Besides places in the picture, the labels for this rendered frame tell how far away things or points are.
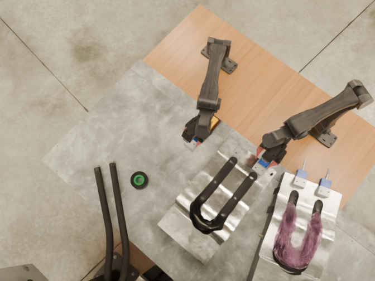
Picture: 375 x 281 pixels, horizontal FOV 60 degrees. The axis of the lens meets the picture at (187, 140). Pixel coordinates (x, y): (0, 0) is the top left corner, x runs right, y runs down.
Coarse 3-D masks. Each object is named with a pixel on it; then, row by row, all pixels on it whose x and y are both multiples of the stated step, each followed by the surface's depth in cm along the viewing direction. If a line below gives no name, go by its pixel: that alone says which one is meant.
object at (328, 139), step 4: (312, 128) 150; (308, 132) 154; (312, 132) 152; (316, 132) 149; (312, 136) 153; (316, 136) 152; (320, 136) 153; (324, 136) 153; (328, 136) 153; (332, 136) 153; (320, 140) 152; (324, 140) 153; (328, 140) 152; (332, 140) 152; (324, 144) 152; (328, 144) 151; (332, 144) 151
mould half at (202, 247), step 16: (224, 144) 144; (224, 160) 142; (240, 160) 142; (256, 160) 141; (208, 176) 140; (240, 176) 140; (272, 176) 139; (192, 192) 134; (224, 192) 138; (256, 192) 138; (176, 208) 139; (208, 208) 132; (240, 208) 135; (160, 224) 137; (176, 224) 137; (192, 224) 137; (224, 224) 129; (176, 240) 135; (192, 240) 135; (208, 240) 135; (224, 240) 128; (208, 256) 133
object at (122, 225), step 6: (114, 162) 149; (114, 168) 147; (114, 174) 145; (114, 180) 144; (114, 186) 142; (114, 192) 141; (120, 192) 142; (114, 198) 140; (120, 198) 140; (120, 204) 138; (120, 210) 137; (120, 216) 135; (120, 222) 134; (120, 228) 133; (126, 228) 134; (120, 234) 133; (126, 234) 132
